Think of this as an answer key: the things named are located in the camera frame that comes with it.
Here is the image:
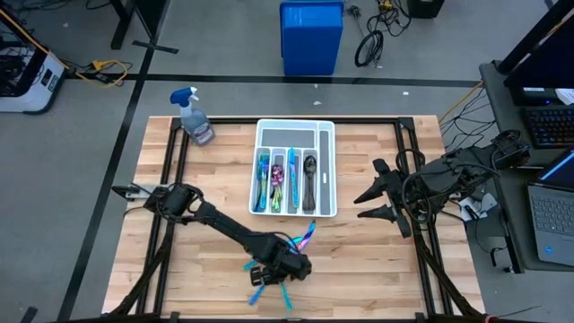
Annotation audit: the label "black stand leg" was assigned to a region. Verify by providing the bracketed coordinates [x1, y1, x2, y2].
[109, 0, 179, 56]

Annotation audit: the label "white and black equipment cart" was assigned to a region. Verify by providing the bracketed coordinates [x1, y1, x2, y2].
[0, 26, 67, 116]

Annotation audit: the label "black box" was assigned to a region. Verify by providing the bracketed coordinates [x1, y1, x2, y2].
[406, 0, 446, 20]

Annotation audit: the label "large dark iridescent spoon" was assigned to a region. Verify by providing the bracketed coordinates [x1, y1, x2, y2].
[303, 153, 318, 213]

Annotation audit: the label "gray laptop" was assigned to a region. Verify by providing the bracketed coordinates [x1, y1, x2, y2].
[526, 150, 574, 269]

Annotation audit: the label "yellow floor cable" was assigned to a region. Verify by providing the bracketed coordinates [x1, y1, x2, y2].
[438, 81, 486, 126]

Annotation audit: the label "dark laptop desk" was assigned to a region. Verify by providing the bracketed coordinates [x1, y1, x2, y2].
[492, 168, 574, 274]

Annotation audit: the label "Dawn spray bottle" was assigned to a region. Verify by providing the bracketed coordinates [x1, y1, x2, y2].
[170, 86, 217, 147]

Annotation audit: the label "thin black floor cables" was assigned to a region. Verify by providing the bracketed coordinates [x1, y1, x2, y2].
[440, 87, 500, 156]

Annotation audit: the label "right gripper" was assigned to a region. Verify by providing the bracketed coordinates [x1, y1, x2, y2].
[352, 158, 432, 240]

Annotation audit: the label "black keyboard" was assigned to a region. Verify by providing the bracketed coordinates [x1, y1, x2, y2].
[521, 105, 574, 150]

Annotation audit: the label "black dock device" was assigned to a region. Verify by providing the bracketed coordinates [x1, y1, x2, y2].
[510, 87, 561, 108]

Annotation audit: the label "small iridescent spoon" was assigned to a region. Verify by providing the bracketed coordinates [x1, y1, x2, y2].
[273, 162, 286, 198]
[270, 172, 282, 213]
[275, 177, 286, 214]

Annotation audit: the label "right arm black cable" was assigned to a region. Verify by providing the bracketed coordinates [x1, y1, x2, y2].
[395, 147, 432, 225]

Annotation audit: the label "white power adapter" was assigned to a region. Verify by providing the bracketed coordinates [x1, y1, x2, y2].
[459, 192, 500, 223]

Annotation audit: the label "blue plastic bin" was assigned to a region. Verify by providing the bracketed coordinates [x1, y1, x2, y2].
[279, 0, 345, 77]

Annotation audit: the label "gray side desk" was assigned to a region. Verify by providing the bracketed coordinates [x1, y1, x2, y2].
[478, 60, 574, 170]

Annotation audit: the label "white cutlery organizer tray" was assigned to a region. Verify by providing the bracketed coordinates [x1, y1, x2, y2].
[248, 118, 338, 218]

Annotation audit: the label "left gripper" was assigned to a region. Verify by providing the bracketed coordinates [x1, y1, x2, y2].
[248, 243, 314, 289]

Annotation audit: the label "white paper sheet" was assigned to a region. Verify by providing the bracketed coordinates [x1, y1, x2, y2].
[554, 88, 574, 107]

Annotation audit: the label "black desk monitor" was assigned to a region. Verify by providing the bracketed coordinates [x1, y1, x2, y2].
[496, 0, 574, 90]

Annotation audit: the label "yellow extension cord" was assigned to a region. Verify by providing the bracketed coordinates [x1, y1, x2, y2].
[0, 7, 130, 89]

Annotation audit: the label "tangled black floor cables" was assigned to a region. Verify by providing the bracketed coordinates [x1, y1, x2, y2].
[347, 0, 413, 39]

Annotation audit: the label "coiled black cable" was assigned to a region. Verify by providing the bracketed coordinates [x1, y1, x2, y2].
[353, 29, 386, 69]

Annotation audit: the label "iridescent blue fork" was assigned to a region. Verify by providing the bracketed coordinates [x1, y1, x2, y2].
[255, 154, 265, 213]
[258, 153, 272, 212]

